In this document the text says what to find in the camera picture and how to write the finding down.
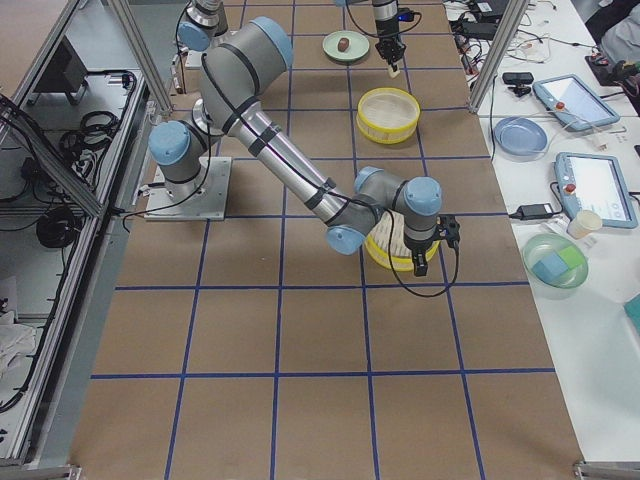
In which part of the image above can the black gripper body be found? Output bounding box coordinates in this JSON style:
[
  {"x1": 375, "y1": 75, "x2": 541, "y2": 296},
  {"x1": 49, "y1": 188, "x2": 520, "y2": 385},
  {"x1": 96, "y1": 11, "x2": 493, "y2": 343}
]
[
  {"x1": 403, "y1": 227, "x2": 439, "y2": 261},
  {"x1": 374, "y1": 4, "x2": 405, "y2": 63}
]

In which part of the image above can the brown steamed bun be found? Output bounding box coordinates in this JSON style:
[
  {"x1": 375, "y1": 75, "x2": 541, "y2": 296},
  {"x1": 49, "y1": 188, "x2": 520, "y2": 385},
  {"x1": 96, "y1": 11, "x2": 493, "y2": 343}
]
[{"x1": 337, "y1": 37, "x2": 350, "y2": 52}]

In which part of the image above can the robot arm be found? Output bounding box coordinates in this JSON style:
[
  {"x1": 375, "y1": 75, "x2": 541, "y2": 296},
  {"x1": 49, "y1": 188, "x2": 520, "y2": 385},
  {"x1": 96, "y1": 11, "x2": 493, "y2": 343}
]
[
  {"x1": 176, "y1": 1, "x2": 417, "y2": 77},
  {"x1": 200, "y1": 17, "x2": 442, "y2": 276}
]

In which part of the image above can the yellow rimmed bamboo steamer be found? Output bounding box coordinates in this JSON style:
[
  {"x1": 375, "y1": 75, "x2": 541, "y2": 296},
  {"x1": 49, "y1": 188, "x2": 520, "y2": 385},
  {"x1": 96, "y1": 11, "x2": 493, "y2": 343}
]
[{"x1": 356, "y1": 87, "x2": 421, "y2": 145}]

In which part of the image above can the light green plate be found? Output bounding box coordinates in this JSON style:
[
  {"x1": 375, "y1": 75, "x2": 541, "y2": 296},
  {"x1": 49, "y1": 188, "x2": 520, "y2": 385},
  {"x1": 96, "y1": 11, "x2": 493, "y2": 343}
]
[{"x1": 322, "y1": 30, "x2": 370, "y2": 63}]

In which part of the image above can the black power brick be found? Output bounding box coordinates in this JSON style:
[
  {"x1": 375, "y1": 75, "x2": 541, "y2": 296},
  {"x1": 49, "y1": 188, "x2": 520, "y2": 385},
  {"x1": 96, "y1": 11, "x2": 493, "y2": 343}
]
[{"x1": 509, "y1": 203, "x2": 556, "y2": 221}]

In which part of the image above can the black webcam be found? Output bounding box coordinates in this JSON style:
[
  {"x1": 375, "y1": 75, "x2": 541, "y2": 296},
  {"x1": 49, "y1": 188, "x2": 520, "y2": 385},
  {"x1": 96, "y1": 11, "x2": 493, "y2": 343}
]
[{"x1": 502, "y1": 72, "x2": 534, "y2": 98}]

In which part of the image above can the blue sponge block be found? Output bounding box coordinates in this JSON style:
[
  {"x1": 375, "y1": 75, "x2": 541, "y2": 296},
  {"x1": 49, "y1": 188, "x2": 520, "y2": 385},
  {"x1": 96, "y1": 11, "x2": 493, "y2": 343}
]
[{"x1": 531, "y1": 252, "x2": 569, "y2": 284}]

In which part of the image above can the green glass bowl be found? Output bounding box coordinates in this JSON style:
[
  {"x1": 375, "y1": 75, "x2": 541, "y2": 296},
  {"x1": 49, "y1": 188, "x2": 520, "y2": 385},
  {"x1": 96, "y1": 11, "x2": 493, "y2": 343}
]
[{"x1": 522, "y1": 233, "x2": 589, "y2": 289}]

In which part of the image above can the light blue plate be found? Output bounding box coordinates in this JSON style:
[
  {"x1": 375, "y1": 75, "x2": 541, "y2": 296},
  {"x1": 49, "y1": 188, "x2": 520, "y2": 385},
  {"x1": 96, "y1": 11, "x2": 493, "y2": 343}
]
[{"x1": 493, "y1": 117, "x2": 548, "y2": 159}]

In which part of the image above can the green sponge block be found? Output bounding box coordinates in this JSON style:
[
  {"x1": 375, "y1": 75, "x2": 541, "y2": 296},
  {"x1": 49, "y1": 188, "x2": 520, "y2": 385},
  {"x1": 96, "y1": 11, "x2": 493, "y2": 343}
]
[{"x1": 557, "y1": 245, "x2": 586, "y2": 270}]

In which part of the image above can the white paper cup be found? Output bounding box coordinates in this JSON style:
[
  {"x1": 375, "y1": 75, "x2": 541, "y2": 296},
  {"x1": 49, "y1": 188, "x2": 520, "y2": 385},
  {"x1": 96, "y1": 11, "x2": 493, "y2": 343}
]
[{"x1": 567, "y1": 210, "x2": 603, "y2": 239}]

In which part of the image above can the blue teach pendant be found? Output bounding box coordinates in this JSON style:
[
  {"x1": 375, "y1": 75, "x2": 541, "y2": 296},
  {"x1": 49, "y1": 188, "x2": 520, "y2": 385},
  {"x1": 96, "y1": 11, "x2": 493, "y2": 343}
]
[
  {"x1": 554, "y1": 152, "x2": 638, "y2": 229},
  {"x1": 532, "y1": 74, "x2": 620, "y2": 131}
]

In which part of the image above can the black monitor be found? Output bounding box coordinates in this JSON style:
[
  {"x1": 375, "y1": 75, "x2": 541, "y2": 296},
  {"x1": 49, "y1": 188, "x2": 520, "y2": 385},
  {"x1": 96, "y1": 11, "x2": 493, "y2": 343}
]
[{"x1": 27, "y1": 36, "x2": 88, "y2": 105}]

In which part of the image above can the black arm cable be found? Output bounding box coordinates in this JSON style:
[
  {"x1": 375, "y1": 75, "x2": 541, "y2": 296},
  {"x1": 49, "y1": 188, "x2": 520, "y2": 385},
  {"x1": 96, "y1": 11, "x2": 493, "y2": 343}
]
[
  {"x1": 344, "y1": 0, "x2": 416, "y2": 39},
  {"x1": 199, "y1": 49, "x2": 464, "y2": 300}
]

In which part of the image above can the aluminium frame post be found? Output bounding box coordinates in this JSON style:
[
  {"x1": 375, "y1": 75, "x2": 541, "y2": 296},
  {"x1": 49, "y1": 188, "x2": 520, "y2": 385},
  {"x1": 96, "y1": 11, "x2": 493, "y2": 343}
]
[{"x1": 468, "y1": 0, "x2": 528, "y2": 114}]

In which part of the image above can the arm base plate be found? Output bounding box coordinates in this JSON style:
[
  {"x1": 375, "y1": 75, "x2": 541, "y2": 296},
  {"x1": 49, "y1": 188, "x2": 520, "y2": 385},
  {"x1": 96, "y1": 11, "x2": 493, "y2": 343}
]
[{"x1": 144, "y1": 156, "x2": 232, "y2": 221}]

